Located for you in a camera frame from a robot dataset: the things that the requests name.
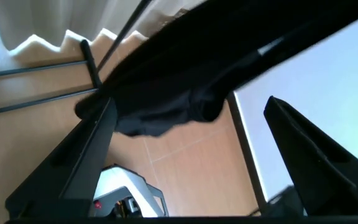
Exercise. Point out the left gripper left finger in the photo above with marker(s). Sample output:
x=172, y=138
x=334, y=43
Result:
x=70, y=177

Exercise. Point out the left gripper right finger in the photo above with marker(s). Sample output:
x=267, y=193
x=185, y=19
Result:
x=322, y=177

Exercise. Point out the black clothes rack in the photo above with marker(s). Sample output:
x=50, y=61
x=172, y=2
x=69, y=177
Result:
x=90, y=62

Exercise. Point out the black garment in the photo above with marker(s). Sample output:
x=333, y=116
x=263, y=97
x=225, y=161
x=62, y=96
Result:
x=182, y=68

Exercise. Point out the beige curtain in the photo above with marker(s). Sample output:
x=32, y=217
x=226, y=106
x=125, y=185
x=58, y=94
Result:
x=57, y=18

